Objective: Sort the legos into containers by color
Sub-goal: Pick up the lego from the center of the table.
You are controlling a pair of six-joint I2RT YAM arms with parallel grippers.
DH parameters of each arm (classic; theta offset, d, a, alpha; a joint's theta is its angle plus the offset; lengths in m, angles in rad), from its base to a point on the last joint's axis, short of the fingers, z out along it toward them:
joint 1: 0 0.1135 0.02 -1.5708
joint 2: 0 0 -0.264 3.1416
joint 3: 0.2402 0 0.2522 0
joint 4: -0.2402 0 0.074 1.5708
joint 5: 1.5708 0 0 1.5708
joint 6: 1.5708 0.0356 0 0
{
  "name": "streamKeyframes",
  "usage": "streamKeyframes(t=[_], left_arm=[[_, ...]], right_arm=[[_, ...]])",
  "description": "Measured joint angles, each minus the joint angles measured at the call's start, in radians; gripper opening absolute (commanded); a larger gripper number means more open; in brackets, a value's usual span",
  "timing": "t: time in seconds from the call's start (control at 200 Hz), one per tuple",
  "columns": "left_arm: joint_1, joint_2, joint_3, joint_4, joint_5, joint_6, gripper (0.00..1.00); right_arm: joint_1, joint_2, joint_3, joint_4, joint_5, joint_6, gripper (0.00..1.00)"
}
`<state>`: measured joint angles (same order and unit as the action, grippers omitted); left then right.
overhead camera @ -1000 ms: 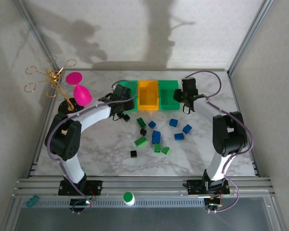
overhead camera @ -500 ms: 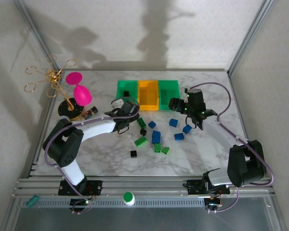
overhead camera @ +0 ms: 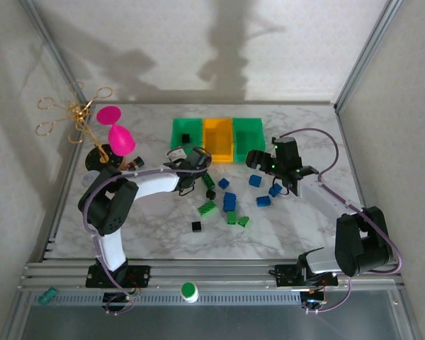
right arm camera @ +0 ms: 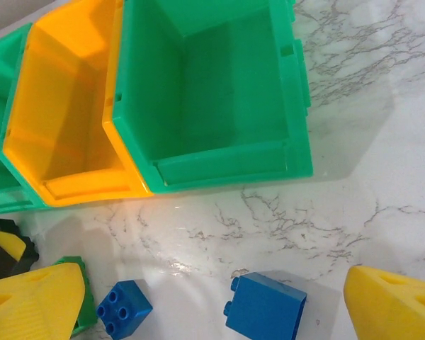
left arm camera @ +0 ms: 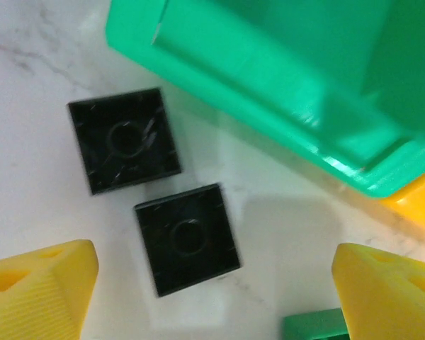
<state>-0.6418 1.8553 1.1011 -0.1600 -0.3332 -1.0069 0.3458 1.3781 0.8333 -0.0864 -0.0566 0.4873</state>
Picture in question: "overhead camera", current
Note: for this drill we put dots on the blue lego brick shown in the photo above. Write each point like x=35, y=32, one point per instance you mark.
x=263, y=201
x=255, y=180
x=224, y=183
x=230, y=206
x=229, y=196
x=274, y=192

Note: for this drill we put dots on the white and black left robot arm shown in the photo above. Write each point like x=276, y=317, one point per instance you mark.
x=156, y=186

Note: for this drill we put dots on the sloped green lego brick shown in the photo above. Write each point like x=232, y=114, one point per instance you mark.
x=243, y=221

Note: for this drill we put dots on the small black lego brick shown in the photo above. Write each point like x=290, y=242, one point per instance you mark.
x=197, y=226
x=186, y=138
x=210, y=194

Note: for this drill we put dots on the green plastic bin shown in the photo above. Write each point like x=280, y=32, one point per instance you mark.
x=187, y=125
x=248, y=141

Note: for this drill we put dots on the green push button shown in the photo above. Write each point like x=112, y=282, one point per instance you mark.
x=189, y=290

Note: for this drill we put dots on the teal plastic connector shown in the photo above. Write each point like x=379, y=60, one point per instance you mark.
x=46, y=296

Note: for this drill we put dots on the aluminium back rail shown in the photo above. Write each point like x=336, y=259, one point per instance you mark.
x=216, y=102

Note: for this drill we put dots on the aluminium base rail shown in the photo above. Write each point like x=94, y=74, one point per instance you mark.
x=216, y=272

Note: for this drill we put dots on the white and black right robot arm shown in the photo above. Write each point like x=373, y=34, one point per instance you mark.
x=361, y=244

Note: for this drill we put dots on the small black controller board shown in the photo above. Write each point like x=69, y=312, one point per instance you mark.
x=115, y=299
x=313, y=297

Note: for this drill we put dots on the grey metal panel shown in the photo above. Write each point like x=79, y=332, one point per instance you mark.
x=233, y=322

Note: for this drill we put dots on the aluminium side rail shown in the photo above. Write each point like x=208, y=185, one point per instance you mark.
x=63, y=205
x=358, y=177

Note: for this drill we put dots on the jar with grey lid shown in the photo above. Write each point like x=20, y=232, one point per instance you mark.
x=89, y=177

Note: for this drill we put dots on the small dark bottle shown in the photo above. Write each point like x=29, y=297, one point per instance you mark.
x=135, y=163

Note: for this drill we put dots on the long green lego brick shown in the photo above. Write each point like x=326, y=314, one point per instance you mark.
x=209, y=181
x=208, y=208

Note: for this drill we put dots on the aluminium frame post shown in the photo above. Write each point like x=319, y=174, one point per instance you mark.
x=58, y=53
x=366, y=53

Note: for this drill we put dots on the square green lego brick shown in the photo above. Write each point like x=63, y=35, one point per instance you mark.
x=231, y=216

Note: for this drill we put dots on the yellow plastic bin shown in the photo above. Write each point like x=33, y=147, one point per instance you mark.
x=217, y=141

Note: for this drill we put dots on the pink plastic wine glass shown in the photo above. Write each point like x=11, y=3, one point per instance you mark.
x=120, y=140

